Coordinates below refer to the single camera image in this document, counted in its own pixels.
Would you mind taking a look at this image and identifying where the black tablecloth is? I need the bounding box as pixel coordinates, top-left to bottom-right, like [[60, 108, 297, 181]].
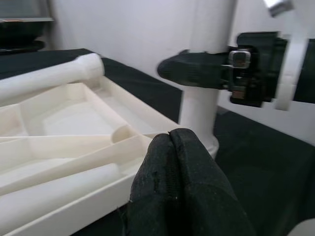
[[0, 48, 315, 236]]

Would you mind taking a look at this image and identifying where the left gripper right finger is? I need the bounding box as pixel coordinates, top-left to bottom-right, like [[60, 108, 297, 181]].
[[171, 127, 258, 236]]

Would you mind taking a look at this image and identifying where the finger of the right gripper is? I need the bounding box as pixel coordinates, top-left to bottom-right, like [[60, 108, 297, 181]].
[[157, 49, 231, 89]]

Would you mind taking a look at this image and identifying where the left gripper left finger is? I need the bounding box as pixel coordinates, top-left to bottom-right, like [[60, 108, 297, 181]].
[[126, 132, 184, 236]]

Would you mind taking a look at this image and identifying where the white plastic table top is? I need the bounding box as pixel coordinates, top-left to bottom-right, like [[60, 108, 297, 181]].
[[0, 75, 220, 236]]

